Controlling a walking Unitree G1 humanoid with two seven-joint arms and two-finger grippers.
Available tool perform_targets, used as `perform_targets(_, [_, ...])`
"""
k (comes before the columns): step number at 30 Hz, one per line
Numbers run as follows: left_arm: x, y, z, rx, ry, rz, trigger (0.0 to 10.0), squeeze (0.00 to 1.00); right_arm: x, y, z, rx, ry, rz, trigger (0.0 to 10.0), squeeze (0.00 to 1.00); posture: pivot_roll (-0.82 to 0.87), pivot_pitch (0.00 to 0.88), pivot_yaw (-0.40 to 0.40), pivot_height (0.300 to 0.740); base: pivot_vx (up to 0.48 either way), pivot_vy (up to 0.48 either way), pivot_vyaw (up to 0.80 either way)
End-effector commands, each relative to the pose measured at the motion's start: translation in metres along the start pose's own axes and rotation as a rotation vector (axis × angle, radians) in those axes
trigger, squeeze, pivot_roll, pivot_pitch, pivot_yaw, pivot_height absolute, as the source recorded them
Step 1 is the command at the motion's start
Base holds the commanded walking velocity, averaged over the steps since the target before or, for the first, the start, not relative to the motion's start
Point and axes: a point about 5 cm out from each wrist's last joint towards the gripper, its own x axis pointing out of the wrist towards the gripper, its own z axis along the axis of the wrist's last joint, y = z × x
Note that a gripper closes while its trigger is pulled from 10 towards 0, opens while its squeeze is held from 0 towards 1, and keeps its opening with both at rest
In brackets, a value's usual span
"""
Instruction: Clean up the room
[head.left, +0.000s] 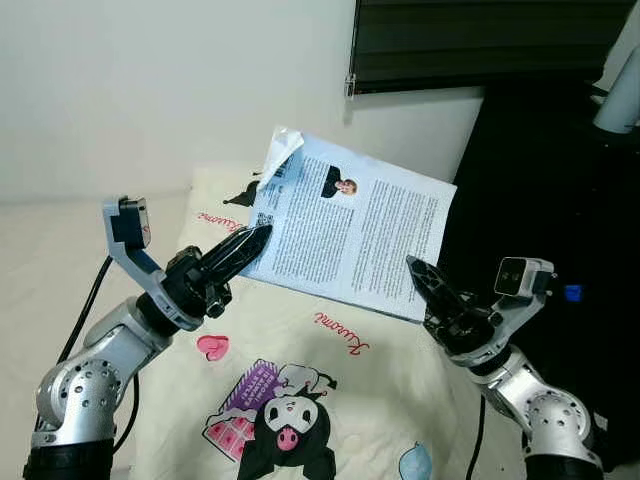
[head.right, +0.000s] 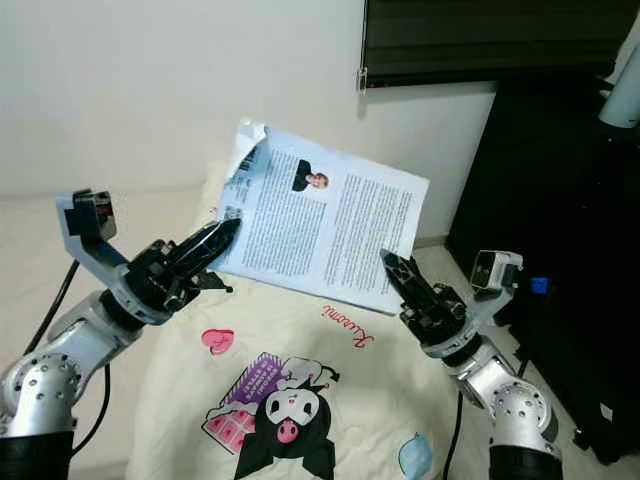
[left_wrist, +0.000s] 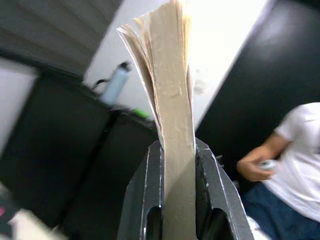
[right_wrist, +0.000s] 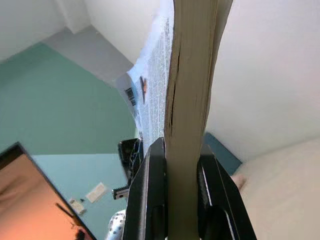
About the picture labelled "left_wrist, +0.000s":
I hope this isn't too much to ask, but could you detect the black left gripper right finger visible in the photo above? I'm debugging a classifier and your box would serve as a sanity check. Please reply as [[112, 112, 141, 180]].
[[194, 137, 256, 240]]

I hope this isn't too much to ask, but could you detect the person in white t-shirt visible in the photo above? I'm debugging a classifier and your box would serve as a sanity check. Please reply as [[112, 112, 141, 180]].
[[241, 101, 320, 240]]

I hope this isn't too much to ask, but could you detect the tall black panel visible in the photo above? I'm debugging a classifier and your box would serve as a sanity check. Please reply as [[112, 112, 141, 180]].
[[196, 0, 320, 193]]

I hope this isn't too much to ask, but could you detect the white bottle black cap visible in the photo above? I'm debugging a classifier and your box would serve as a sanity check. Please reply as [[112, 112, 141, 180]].
[[101, 61, 133, 106]]

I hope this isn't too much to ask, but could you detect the black cabinet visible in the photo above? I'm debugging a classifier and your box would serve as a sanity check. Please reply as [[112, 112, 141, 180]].
[[0, 57, 162, 240]]

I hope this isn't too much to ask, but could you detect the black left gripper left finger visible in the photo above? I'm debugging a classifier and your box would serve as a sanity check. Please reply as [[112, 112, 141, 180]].
[[117, 139, 166, 240]]

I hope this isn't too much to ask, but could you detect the small white handheld device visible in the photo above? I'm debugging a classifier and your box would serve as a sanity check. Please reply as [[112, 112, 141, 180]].
[[259, 159, 278, 172]]

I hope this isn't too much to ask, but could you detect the bare person hand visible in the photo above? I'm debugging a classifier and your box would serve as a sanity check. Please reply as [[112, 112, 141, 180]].
[[236, 154, 275, 182]]

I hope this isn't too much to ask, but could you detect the small green object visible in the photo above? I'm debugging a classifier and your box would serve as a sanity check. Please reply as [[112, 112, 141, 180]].
[[132, 108, 151, 120]]

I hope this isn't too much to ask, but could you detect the white paperback book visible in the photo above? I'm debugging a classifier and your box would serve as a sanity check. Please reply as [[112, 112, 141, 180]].
[[116, 0, 197, 240]]

